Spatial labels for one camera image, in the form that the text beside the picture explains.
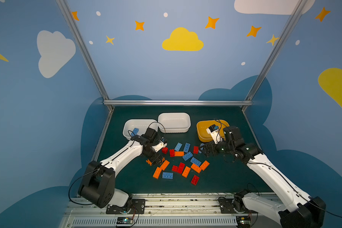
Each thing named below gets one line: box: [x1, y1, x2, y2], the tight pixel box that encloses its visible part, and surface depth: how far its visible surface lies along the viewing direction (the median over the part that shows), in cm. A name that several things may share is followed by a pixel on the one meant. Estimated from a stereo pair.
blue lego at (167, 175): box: [161, 171, 174, 180], surface depth 86 cm
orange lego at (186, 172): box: [181, 165, 191, 179], surface depth 88 cm
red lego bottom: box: [190, 174, 200, 186], surface depth 84 cm
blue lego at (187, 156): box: [182, 151, 194, 162], surface depth 95 cm
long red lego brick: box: [177, 162, 186, 175], surface depth 88 cm
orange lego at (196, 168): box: [190, 163, 202, 174], surface depth 90 cm
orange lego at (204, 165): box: [199, 160, 210, 171], surface depth 90 cm
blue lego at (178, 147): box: [174, 142, 183, 152], surface depth 100 cm
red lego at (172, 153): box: [169, 149, 175, 158], surface depth 95 cm
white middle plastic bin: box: [157, 112, 191, 133], surface depth 113 cm
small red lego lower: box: [171, 165, 179, 173], surface depth 88 cm
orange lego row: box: [174, 151, 185, 157], surface depth 95 cm
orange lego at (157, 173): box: [152, 166, 162, 180], surface depth 86 cm
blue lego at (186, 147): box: [183, 142, 191, 153], surface depth 98 cm
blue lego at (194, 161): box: [190, 156, 202, 167], surface depth 92 cm
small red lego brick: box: [161, 146, 169, 155], surface depth 95 cm
